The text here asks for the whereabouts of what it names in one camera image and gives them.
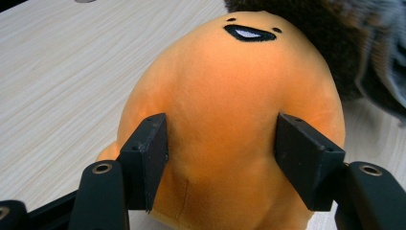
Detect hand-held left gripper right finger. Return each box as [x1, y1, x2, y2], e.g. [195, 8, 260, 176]
[274, 112, 347, 212]

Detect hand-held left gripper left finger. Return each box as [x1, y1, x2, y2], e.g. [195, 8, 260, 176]
[119, 113, 169, 214]

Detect orange plush toy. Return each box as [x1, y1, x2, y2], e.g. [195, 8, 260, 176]
[95, 11, 347, 230]

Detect grey cloth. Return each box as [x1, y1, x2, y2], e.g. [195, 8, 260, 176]
[223, 0, 406, 124]

